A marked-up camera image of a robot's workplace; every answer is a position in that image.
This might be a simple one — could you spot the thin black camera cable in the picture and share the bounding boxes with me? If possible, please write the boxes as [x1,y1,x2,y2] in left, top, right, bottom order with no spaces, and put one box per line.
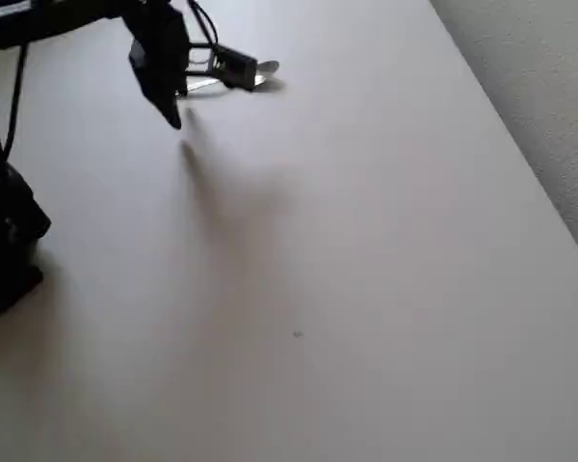
[187,0,223,55]

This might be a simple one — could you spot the silver metal spoon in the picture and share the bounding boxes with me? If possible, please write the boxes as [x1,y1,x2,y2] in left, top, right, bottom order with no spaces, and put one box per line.
[184,60,280,96]

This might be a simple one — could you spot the black camera module on mount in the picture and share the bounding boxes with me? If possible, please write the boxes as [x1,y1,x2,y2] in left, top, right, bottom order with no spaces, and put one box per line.
[184,41,260,91]

